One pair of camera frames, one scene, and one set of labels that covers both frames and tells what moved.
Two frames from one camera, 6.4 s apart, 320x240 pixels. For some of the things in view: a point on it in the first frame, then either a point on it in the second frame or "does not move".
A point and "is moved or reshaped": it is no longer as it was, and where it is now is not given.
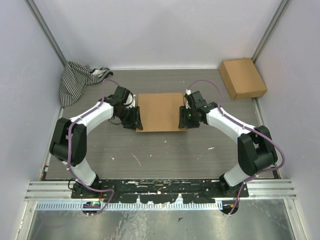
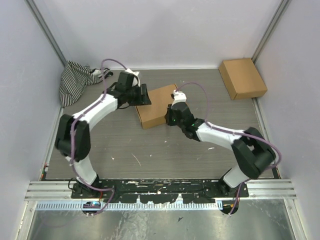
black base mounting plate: (160, 190) does not move
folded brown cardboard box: (241, 78) does not move
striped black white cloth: (75, 79) does not move
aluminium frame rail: (61, 190) does not move
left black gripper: (136, 121) → (144, 99)
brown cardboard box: (160, 112) is moved or reshaped
